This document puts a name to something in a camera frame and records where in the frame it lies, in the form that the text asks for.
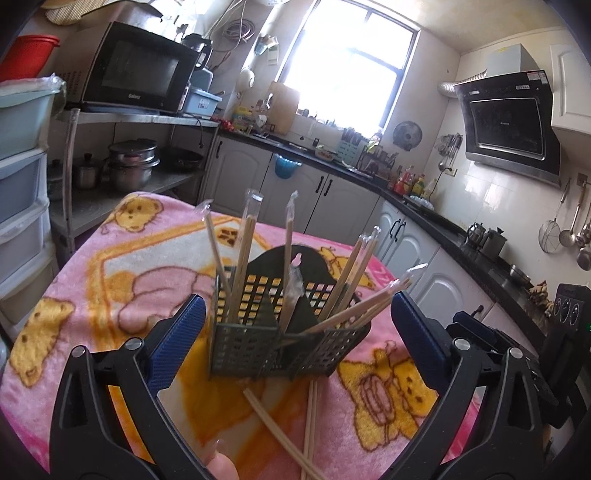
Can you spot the light blue plastic box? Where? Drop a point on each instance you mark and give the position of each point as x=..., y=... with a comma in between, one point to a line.
x=201, y=102

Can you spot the blue hanging basin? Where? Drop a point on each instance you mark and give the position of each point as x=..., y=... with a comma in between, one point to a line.
x=286, y=168

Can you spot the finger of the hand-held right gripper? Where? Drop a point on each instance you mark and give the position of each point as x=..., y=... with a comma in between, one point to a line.
x=471, y=323

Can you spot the hanging steel ladle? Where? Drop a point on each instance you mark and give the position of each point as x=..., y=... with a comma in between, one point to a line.
x=565, y=237

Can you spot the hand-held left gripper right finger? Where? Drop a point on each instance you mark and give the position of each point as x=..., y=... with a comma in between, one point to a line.
x=420, y=341

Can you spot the bunch of chopsticks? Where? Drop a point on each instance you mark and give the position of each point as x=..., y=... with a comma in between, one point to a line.
x=244, y=258

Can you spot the black wok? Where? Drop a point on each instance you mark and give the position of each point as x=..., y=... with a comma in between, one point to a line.
x=180, y=159

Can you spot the pink bear printed blanket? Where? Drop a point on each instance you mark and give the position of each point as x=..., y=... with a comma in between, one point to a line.
x=138, y=258

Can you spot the black plastic utensil basket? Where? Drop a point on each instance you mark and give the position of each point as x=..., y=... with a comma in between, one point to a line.
x=270, y=261

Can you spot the kitchen window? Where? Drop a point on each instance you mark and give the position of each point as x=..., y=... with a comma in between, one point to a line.
x=341, y=60

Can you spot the white round wall holder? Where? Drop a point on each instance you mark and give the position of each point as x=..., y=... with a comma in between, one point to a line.
x=246, y=78

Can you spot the red plastic basin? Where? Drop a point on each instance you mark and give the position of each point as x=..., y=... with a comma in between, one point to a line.
x=27, y=55

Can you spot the round grey wall fan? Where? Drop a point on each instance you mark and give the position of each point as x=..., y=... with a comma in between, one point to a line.
x=407, y=135

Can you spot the dark metal kettle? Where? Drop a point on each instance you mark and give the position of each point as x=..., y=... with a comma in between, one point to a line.
x=475, y=235

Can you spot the hanging kitchen tools rack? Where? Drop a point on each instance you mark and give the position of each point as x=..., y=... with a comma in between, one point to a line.
x=450, y=147

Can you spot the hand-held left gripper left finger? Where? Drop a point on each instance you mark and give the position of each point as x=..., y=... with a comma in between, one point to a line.
x=178, y=341

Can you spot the black range hood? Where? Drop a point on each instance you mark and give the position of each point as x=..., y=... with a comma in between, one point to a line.
x=503, y=124

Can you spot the small steel lidded pot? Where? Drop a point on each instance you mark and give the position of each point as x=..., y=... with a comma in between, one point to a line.
x=87, y=175

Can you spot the light blue plastic tub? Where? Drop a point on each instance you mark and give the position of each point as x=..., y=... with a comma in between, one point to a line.
x=23, y=120

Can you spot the wooden cutting board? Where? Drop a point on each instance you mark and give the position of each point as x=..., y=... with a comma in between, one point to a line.
x=284, y=108

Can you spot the black microwave oven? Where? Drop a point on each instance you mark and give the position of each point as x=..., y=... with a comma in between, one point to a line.
x=138, y=69

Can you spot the plastic drawer cabinet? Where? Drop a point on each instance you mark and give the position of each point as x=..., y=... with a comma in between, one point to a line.
x=23, y=184

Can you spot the cluster of sauce bottles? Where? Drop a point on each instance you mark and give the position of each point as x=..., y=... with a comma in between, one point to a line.
x=411, y=182

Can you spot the stacked steel pots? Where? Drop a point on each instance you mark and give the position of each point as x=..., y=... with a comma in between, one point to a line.
x=131, y=175

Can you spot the metal shelf rack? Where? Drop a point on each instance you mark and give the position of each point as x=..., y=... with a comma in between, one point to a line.
x=138, y=119

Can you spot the silver exhaust duct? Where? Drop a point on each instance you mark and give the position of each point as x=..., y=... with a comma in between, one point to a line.
x=448, y=87

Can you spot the person's left hand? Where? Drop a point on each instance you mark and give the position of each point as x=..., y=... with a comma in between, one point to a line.
x=224, y=468

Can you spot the white upper cabinet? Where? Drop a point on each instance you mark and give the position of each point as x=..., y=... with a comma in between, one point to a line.
x=572, y=87

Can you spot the steel bowl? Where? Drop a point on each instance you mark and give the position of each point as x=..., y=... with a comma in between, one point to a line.
x=521, y=276

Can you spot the hanging steel spoons cluster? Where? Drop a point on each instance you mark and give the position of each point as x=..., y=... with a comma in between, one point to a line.
x=584, y=251

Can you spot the ginger roots pile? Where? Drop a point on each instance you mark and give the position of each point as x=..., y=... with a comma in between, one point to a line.
x=541, y=297

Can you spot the chopstick pair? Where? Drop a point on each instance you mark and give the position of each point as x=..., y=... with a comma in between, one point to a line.
x=277, y=426

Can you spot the light blue knife block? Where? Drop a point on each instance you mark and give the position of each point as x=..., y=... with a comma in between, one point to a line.
x=352, y=147

